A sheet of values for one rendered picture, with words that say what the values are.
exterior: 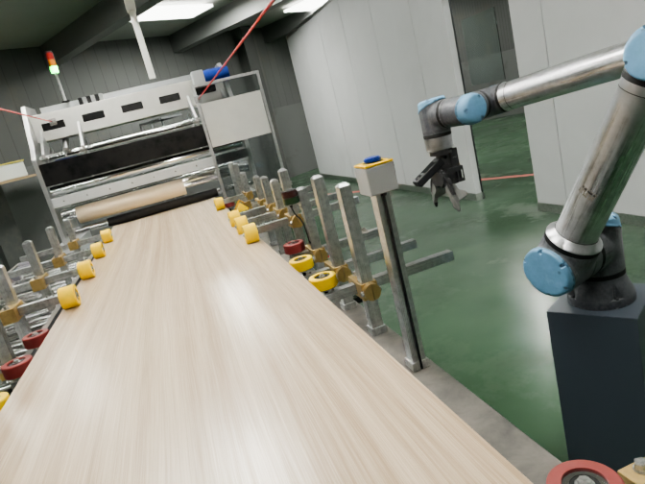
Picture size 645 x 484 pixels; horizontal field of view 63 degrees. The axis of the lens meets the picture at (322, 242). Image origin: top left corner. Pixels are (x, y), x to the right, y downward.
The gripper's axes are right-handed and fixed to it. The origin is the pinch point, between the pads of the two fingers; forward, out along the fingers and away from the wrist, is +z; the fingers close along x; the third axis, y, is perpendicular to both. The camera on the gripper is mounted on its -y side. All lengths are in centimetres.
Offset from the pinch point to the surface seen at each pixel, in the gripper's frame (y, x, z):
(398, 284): -41, -46, 1
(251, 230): -58, 57, -2
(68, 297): -128, 42, -1
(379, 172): -40, -48, -26
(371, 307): -40.1, -20.3, 15.4
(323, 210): -40.1, 4.6, -11.2
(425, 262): -18.8, -16.3, 9.3
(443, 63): 223, 356, -55
